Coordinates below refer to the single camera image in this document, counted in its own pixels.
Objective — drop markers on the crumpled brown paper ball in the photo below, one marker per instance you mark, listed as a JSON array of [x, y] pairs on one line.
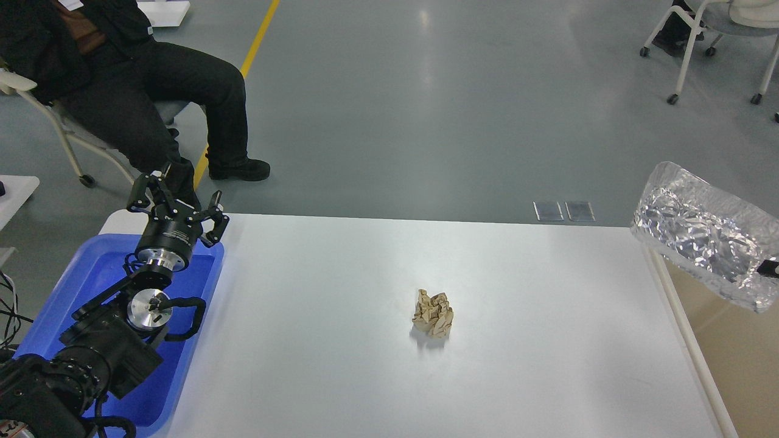
[[433, 314]]

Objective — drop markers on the beige plastic bin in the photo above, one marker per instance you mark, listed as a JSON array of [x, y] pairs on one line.
[[734, 350]]

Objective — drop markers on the white board on floor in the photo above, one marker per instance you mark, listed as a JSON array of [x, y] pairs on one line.
[[165, 13]]

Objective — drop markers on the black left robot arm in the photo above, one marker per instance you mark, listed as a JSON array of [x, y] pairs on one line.
[[112, 347]]

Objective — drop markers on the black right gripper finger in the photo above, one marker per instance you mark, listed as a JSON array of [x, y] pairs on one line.
[[769, 268]]

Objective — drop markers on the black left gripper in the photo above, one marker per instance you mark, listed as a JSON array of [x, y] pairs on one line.
[[169, 238]]

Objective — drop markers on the seated person in black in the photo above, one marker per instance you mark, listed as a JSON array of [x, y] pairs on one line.
[[100, 61]]

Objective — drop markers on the left metal floor plate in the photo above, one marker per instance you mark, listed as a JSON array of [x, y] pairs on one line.
[[548, 211]]

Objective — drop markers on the white side table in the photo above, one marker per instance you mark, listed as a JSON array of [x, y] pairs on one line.
[[18, 189]]

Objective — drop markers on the silver foil bag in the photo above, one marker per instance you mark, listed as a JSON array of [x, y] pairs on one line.
[[716, 237]]

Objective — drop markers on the metal floor plate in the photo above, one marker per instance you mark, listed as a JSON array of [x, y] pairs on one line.
[[548, 211], [580, 211]]

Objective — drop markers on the person feet background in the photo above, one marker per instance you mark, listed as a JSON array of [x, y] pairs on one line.
[[673, 37]]

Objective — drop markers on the right metal floor plate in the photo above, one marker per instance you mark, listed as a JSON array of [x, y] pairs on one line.
[[580, 211]]

